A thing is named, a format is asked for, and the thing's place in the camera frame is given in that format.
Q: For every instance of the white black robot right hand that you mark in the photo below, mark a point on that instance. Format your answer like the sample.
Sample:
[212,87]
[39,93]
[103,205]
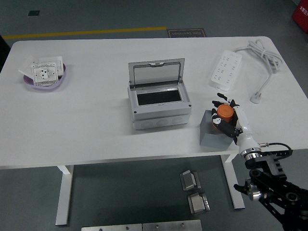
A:
[244,125]

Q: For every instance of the orange cylinder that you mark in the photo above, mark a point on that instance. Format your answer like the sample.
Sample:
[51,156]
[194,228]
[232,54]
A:
[225,111]

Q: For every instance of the grey junction box clear lid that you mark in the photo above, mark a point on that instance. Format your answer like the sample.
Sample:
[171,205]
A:
[158,113]

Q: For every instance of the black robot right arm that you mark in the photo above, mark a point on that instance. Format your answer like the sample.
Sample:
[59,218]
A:
[264,163]

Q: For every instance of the grey holder block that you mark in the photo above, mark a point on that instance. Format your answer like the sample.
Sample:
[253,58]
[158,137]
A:
[211,140]

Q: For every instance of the red box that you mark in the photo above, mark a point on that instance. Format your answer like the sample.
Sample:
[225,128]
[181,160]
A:
[300,13]

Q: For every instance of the white power strip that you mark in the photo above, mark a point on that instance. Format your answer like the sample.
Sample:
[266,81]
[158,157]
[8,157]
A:
[225,69]

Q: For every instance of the white table leg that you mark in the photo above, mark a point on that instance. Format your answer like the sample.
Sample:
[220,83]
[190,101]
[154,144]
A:
[64,192]
[234,187]

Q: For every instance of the metal block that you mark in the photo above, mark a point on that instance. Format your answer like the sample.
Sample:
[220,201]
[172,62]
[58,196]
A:
[188,181]
[198,204]

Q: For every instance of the dark floor sign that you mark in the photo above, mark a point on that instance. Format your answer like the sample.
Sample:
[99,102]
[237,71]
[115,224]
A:
[186,33]

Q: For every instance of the metal plate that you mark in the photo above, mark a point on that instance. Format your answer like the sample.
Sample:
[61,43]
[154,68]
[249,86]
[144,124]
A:
[110,227]
[172,225]

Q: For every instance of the yellow floor tape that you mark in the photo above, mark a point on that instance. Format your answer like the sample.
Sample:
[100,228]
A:
[84,32]

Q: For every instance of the purple bowl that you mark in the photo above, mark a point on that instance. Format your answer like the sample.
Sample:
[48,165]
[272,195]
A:
[48,87]

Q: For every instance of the white printed socket module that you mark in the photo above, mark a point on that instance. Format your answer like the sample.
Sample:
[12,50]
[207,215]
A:
[44,73]

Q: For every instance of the dark floor hatch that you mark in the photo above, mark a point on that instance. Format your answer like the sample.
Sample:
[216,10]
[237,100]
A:
[33,13]

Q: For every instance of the white switch plate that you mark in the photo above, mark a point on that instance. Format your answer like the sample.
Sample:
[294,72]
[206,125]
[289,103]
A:
[25,67]
[51,59]

